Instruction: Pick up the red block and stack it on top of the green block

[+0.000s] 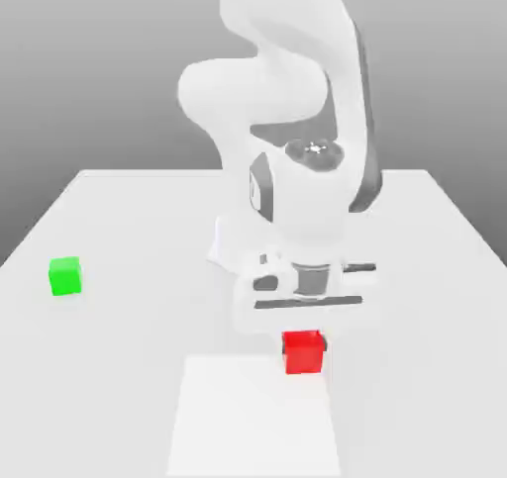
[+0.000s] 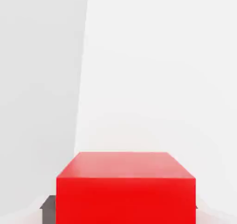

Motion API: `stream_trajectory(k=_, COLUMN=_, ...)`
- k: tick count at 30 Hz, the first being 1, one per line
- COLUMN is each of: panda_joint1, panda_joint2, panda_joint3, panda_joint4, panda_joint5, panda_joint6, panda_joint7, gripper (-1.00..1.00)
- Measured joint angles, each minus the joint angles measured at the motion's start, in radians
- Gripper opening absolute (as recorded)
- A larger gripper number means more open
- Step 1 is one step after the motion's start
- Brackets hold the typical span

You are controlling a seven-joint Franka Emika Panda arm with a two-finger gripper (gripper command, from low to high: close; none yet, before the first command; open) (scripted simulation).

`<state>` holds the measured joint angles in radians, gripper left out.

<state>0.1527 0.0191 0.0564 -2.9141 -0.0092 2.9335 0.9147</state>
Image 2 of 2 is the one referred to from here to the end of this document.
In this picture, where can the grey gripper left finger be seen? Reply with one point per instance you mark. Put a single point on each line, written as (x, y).
(49, 212)

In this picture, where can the small red cube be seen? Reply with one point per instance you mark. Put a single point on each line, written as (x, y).
(125, 198)

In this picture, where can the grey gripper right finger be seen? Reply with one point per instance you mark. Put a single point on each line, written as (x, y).
(199, 215)

